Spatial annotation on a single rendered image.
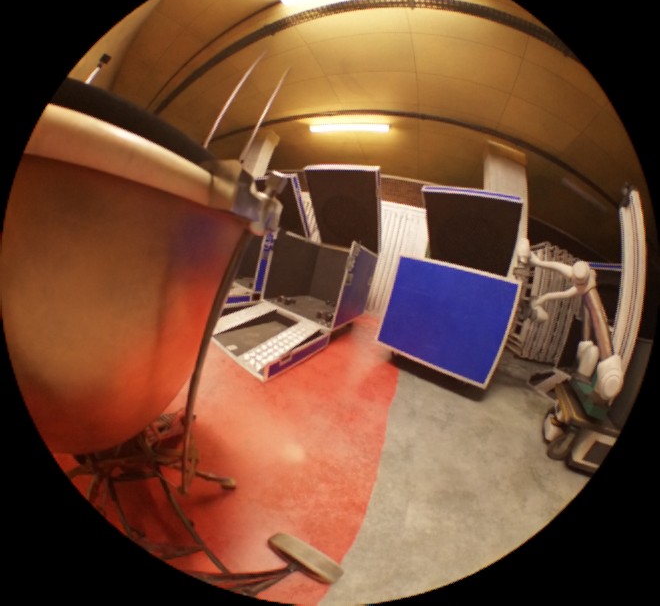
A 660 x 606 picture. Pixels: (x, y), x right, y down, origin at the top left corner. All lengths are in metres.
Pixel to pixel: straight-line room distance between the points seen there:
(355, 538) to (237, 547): 0.34
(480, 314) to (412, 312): 0.54
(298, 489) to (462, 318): 1.39
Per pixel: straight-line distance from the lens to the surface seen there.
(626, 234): 2.10
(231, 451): 0.88
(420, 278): 1.62
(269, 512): 0.78
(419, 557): 0.88
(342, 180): 2.26
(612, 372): 1.31
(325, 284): 2.82
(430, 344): 1.62
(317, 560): 0.56
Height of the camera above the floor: 0.75
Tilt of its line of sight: 4 degrees down
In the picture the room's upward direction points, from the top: 14 degrees clockwise
